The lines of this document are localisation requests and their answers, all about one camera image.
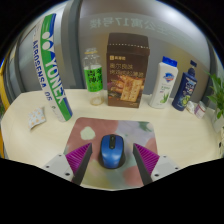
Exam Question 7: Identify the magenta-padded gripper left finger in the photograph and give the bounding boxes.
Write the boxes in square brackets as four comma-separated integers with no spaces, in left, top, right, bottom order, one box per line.
[41,142,94,186]

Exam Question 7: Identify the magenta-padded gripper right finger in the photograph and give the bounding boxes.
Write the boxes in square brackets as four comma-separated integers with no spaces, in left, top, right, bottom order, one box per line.
[132,142,182,186]

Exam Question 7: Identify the blue and black computer mouse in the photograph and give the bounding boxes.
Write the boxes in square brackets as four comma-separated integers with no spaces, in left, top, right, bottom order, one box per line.
[99,133,127,170]

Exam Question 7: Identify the pastel floral mouse pad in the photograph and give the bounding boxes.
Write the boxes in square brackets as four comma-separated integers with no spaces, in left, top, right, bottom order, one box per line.
[62,116,159,191]

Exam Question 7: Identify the small patterned tissue pack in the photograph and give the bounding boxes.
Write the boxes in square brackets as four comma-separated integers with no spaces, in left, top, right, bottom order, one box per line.
[27,106,47,131]

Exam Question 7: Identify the small white jar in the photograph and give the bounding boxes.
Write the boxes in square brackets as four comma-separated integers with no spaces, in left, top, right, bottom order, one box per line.
[193,100,208,120]

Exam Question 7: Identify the white shampoo bottle blue cap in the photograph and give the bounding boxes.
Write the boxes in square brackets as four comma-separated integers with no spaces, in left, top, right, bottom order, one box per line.
[148,55,179,110]

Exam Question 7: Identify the dark blue pump bottle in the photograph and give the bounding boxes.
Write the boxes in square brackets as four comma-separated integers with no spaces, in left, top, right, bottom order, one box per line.
[171,59,199,112]

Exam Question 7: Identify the clear bottle with green label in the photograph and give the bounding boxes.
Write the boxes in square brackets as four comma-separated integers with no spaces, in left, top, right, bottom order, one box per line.
[82,47,105,107]

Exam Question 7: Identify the brown cracker box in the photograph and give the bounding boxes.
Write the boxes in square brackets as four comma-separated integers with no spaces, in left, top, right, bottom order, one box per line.
[106,31,151,109]

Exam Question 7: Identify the tall white green shuttlecock tube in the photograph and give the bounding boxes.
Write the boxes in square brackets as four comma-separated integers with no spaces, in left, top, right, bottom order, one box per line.
[31,12,74,123]

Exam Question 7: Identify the green potted plant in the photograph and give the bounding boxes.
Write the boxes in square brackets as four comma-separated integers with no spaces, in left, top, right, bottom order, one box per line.
[205,71,224,135]

